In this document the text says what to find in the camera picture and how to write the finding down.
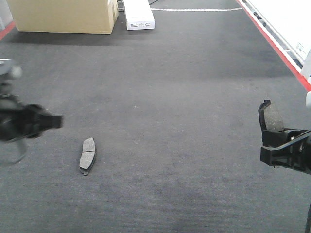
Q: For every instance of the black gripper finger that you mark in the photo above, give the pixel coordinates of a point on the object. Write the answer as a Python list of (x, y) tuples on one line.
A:
[(41, 120), (275, 139), (294, 155)]

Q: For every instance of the grey brake pad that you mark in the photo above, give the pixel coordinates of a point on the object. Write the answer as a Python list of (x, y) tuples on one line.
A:
[(88, 156), (270, 119)]

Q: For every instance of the cardboard box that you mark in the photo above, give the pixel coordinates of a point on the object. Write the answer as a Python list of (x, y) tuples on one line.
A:
[(64, 16)]

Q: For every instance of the red left conveyor edge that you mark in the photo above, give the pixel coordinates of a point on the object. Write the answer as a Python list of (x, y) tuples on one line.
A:
[(8, 29)]

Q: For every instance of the white carton box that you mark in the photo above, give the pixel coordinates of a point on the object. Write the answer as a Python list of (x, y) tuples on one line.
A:
[(138, 15)]

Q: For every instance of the red white conveyor side rail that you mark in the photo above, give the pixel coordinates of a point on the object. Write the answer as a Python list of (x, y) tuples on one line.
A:
[(286, 25)]

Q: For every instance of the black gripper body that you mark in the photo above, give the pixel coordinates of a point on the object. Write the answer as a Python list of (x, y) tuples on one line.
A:
[(10, 107)]

